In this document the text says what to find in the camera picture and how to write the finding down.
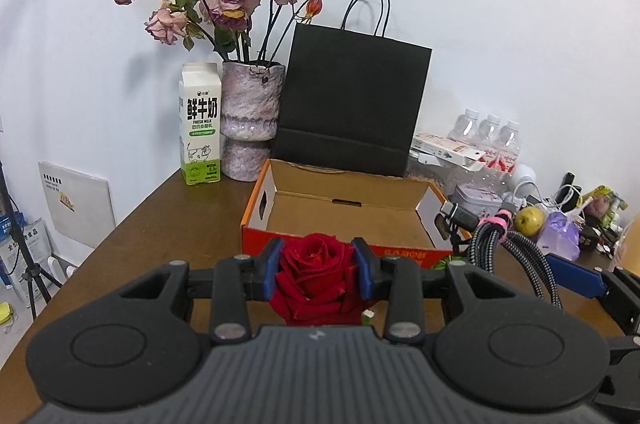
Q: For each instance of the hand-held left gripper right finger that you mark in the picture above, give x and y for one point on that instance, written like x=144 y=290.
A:
x=362 y=273

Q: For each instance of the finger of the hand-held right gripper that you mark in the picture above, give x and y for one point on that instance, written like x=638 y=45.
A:
x=622 y=379
x=575 y=274

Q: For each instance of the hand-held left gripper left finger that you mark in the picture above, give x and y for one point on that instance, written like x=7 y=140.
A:
x=270 y=269

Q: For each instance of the red rose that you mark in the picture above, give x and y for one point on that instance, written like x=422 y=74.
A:
x=312 y=274

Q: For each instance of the orange cardboard box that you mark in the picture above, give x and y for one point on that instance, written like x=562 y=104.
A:
x=345 y=224

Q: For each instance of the small black box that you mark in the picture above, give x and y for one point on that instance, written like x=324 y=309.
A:
x=591 y=238

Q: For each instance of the purple tissue pack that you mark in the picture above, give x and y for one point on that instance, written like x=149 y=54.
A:
x=560 y=234

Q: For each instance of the green apple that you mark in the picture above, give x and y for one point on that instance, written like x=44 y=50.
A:
x=530 y=220

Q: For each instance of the green snack bag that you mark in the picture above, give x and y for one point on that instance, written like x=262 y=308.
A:
x=602 y=201

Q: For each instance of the black charger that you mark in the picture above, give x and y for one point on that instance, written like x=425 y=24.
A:
x=567 y=185

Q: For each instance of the small white desk fan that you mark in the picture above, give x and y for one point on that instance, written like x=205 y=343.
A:
x=522 y=176

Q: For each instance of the clear plastic food container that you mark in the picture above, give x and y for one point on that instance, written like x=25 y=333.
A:
x=435 y=176

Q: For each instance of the printed tin box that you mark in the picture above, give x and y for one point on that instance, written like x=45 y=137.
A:
x=475 y=199

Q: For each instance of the flat white carton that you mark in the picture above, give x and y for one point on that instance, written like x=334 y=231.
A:
x=440 y=147

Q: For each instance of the white green milk carton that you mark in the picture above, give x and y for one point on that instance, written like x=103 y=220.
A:
x=200 y=129

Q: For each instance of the purple mottled vase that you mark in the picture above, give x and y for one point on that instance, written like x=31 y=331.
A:
x=247 y=114

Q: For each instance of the black paper bag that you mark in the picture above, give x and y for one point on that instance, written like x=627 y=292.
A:
x=350 y=94

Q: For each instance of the blue white plastic bag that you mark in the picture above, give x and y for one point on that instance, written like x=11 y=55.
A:
x=39 y=236

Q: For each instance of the black tripod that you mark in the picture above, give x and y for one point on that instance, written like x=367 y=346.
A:
x=30 y=271

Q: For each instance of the small yellow object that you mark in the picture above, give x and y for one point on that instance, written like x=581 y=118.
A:
x=6 y=318

